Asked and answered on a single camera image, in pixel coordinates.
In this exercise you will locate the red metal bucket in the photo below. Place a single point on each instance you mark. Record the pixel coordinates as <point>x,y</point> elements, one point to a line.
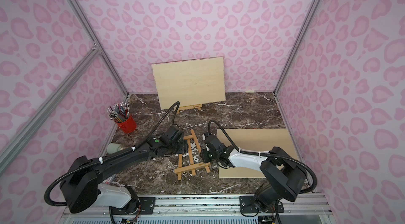
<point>129,126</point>

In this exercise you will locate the white glue bottle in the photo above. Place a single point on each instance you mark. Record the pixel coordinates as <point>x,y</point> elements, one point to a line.
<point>114,147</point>

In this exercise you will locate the plywood board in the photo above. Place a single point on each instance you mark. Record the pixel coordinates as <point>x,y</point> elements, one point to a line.
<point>257,140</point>
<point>191,82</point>

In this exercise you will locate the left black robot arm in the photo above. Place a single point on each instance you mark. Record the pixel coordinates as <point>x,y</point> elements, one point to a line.
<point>84,187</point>

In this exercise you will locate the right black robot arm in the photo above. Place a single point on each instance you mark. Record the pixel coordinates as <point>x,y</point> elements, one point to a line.
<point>285,175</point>

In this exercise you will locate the wooden easel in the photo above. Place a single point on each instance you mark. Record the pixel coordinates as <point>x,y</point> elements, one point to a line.
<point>198,107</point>
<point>190,161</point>

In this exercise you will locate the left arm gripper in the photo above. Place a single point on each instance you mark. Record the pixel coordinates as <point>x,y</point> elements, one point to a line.
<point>180,145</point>

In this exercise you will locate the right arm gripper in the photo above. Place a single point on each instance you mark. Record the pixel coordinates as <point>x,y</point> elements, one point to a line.
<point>205,153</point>

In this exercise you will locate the coloured pencils bundle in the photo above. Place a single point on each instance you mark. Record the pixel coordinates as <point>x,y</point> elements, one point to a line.
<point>119,112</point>

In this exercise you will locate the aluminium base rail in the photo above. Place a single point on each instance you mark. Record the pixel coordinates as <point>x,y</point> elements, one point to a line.
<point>311,208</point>

